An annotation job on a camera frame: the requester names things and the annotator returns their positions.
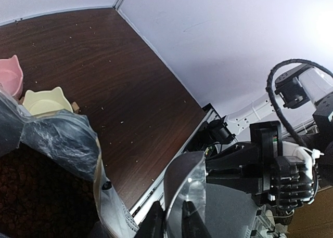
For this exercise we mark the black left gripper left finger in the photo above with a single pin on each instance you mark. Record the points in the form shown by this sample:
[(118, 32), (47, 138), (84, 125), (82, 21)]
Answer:
[(153, 224)]

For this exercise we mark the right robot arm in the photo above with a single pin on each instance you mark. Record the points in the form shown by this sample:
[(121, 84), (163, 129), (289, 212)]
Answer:
[(279, 148)]

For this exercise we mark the cream pet bowl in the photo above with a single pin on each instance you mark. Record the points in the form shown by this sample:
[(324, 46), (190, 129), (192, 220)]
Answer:
[(45, 101)]

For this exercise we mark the brown kibble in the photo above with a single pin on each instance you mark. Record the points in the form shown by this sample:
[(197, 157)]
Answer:
[(41, 199)]

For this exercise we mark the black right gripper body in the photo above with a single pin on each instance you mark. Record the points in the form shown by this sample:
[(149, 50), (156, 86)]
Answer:
[(257, 170)]

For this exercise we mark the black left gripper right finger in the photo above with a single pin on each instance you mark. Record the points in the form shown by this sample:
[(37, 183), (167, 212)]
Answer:
[(192, 224)]

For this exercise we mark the pink pet bowl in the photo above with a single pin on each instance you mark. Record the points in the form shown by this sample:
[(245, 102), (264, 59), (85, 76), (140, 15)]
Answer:
[(11, 71)]

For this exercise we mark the metal food scoop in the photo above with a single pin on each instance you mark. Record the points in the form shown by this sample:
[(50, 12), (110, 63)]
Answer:
[(226, 212)]

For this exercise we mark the dog food bag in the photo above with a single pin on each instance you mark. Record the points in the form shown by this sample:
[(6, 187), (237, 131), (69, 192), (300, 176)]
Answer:
[(68, 140)]

